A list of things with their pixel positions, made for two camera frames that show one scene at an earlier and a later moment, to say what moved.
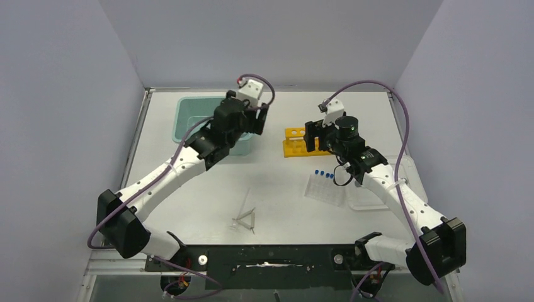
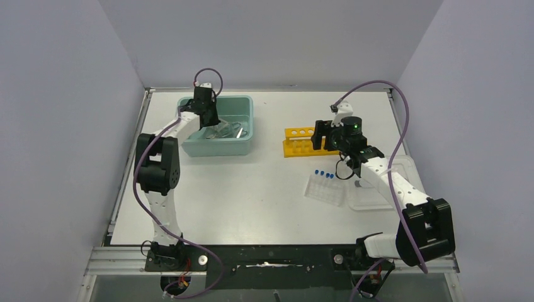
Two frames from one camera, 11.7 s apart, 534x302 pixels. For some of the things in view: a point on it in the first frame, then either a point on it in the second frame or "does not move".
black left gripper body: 252,122 → 213,117
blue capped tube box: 323,187 does not move
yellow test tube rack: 295,144 does not move
